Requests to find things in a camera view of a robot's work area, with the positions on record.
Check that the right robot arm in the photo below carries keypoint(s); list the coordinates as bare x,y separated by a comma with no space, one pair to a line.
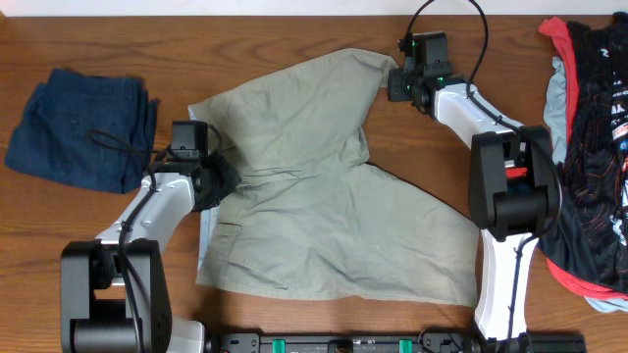
513,190

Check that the folded navy blue shorts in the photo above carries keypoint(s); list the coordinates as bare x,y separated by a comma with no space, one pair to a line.
51,139

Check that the khaki shorts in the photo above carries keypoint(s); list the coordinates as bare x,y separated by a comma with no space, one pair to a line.
311,218

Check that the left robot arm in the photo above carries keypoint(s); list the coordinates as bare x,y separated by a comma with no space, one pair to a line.
114,294

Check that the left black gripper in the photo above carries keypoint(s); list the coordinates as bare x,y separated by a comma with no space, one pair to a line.
233,178

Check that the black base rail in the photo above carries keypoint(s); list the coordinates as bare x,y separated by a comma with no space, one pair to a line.
424,342

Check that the light blue garment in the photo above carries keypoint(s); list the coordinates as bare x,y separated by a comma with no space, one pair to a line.
555,111

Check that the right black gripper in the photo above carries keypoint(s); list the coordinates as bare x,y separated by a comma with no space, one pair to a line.
397,93

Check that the black patterned shirt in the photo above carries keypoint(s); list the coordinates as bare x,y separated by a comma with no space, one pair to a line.
596,162

